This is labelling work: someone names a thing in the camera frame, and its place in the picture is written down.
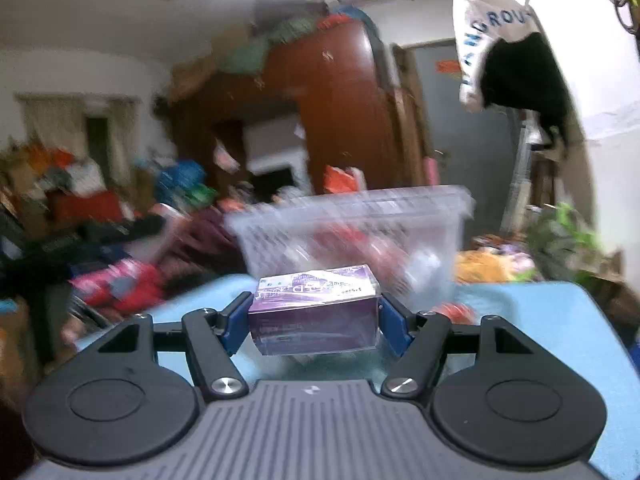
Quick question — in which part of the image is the beige curtain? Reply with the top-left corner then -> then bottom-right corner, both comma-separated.
17,94 -> 138,186

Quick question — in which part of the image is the red white wrapped ball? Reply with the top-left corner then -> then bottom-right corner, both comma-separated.
432,302 -> 476,325

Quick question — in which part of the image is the maroon clothes pile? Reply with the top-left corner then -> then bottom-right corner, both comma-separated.
156,207 -> 246,286

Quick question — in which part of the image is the green white plastic bag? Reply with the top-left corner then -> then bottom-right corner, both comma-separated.
525,203 -> 605,283

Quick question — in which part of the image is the purple rectangular box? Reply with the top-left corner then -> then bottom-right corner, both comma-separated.
248,264 -> 381,356

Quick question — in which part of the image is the white plastic laundry basket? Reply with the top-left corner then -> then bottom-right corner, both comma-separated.
226,185 -> 475,311

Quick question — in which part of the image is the orange white hanging bag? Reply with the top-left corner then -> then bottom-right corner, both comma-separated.
323,166 -> 367,194

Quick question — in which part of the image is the blue plastic bags pile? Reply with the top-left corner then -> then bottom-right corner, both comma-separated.
153,159 -> 217,214

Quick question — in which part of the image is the pink floral blanket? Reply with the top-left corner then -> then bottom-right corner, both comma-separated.
70,259 -> 164,315

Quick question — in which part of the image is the grey door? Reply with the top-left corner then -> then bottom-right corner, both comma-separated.
406,40 -> 518,248

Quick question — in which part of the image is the dark red wooden wardrobe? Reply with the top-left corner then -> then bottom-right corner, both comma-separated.
169,20 -> 404,193

